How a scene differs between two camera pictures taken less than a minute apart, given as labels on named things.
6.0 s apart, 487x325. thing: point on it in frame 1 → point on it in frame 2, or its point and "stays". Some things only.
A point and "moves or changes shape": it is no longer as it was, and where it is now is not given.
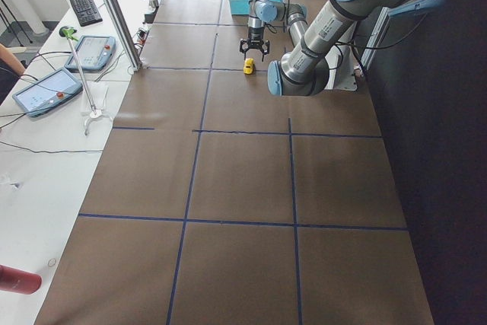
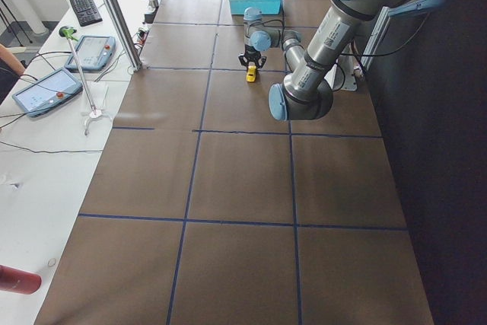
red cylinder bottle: [15, 281] stays
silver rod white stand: [69, 33] stays
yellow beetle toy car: [249, 66] moves or changes shape
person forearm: [11, 60] stays
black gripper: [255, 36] → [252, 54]
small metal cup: [154, 2] stays
